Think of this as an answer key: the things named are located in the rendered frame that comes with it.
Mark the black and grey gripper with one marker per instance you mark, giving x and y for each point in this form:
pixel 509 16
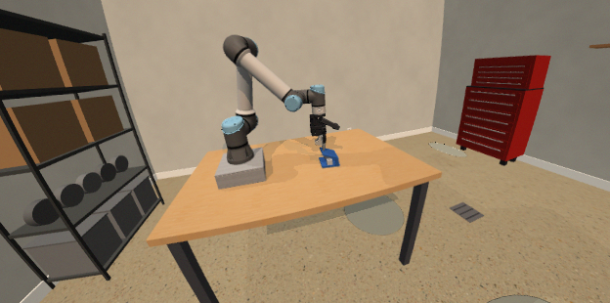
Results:
pixel 319 129

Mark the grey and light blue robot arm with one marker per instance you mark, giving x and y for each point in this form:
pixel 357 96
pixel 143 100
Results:
pixel 241 52

